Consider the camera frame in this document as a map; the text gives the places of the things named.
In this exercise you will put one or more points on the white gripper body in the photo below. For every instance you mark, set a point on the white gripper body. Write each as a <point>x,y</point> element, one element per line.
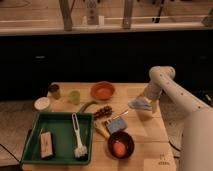
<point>152,91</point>

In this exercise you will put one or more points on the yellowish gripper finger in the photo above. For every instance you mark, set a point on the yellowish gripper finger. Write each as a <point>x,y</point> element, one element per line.
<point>154,105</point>

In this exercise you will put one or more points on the light blue towel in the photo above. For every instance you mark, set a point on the light blue towel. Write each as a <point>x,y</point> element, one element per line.
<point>140,103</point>

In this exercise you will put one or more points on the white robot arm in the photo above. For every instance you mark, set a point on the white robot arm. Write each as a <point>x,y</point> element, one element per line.
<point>197,141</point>

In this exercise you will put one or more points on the orange bowl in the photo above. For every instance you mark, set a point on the orange bowl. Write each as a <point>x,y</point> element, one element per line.
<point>102,90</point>

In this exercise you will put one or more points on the dark pan with orange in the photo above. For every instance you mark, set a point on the dark pan with orange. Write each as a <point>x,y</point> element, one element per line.
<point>119,144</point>

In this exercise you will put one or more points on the green curved vegetable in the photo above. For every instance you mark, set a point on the green curved vegetable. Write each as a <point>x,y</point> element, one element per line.
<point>86,105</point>

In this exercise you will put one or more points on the green plastic cup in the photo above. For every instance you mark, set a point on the green plastic cup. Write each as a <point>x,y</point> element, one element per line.
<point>74,97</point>

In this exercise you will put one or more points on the white dish brush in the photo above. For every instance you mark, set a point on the white dish brush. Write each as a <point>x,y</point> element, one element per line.
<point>80,150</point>

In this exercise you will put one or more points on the green plastic tray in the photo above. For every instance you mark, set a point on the green plastic tray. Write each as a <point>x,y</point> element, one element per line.
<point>60,125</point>

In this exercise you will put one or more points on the white small bowl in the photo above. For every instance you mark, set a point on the white small bowl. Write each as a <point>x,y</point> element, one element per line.
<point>42,104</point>

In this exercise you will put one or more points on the sponge block in tray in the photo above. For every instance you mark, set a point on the sponge block in tray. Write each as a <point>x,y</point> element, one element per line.
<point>46,145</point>

